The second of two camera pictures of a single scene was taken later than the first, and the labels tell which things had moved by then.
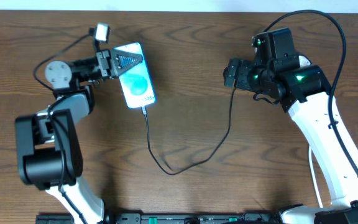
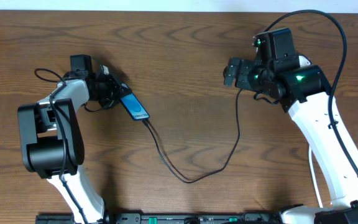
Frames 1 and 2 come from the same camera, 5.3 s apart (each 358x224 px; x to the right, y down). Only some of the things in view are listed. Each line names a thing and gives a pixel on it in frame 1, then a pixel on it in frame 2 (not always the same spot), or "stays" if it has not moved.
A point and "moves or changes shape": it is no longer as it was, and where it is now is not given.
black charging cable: x=145 y=112 → x=212 y=173
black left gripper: x=105 y=63 → x=114 y=90
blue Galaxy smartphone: x=135 y=84 moves or changes shape
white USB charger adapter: x=303 y=61 stays
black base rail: x=168 y=218 stays
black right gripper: x=235 y=73 stays
